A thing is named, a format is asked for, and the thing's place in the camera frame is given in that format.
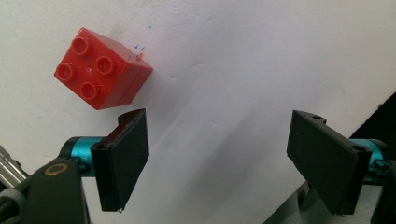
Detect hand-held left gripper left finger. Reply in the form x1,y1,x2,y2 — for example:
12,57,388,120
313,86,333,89
61,107,150,213

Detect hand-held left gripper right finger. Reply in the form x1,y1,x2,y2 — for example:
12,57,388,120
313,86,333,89
286,109,390,217

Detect red toy building block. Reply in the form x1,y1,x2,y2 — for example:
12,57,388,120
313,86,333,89
53,27,154,111

